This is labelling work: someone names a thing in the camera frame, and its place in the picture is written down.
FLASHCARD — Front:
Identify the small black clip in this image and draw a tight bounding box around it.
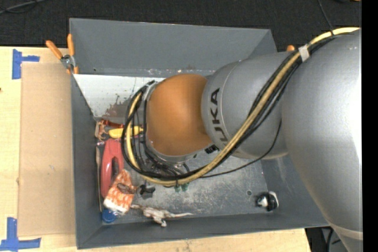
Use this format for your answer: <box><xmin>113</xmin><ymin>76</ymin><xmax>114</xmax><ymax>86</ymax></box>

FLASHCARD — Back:
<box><xmin>139</xmin><ymin>184</ymin><xmax>157</xmax><ymax>200</ymax></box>

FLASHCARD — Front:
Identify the pale toy lizard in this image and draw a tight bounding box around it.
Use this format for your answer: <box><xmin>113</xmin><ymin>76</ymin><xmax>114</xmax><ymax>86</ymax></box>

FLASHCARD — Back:
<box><xmin>129</xmin><ymin>204</ymin><xmax>194</xmax><ymax>228</ymax></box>

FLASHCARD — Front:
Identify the orange and white patterned packet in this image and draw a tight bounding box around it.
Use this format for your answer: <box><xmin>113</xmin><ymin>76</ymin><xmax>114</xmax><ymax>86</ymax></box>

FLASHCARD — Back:
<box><xmin>103</xmin><ymin>169</ymin><xmax>138</xmax><ymax>215</ymax></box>

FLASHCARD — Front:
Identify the yellow toy banana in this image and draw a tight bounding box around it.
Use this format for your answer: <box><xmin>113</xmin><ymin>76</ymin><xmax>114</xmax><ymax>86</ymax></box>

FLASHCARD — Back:
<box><xmin>108</xmin><ymin>126</ymin><xmax>144</xmax><ymax>139</ymax></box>

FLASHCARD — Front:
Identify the blue round cap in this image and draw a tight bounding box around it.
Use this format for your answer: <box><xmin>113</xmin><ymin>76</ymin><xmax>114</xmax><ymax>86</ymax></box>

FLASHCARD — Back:
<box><xmin>101</xmin><ymin>208</ymin><xmax>118</xmax><ymax>224</ymax></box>

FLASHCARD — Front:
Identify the orange-brown toy animal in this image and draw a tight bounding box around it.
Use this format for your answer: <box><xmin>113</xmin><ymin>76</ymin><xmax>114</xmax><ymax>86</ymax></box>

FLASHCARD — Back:
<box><xmin>94</xmin><ymin>119</ymin><xmax>123</xmax><ymax>142</ymax></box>

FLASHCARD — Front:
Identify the black and white toy animal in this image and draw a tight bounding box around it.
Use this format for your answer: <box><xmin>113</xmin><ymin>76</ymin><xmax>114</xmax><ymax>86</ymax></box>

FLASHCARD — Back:
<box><xmin>256</xmin><ymin>191</ymin><xmax>279</xmax><ymax>212</ymax></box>

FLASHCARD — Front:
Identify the grey metal bin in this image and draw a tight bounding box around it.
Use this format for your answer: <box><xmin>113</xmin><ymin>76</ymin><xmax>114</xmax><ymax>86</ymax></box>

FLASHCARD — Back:
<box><xmin>68</xmin><ymin>18</ymin><xmax>330</xmax><ymax>250</ymax></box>

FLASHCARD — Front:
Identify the brown cardboard board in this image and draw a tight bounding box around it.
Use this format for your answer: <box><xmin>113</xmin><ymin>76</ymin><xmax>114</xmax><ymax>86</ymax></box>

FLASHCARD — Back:
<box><xmin>17</xmin><ymin>61</ymin><xmax>76</xmax><ymax>237</ymax></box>

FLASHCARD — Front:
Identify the red plastic handled tool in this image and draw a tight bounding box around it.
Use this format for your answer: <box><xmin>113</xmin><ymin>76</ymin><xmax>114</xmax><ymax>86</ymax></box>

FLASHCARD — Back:
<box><xmin>99</xmin><ymin>138</ymin><xmax>125</xmax><ymax>199</ymax></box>

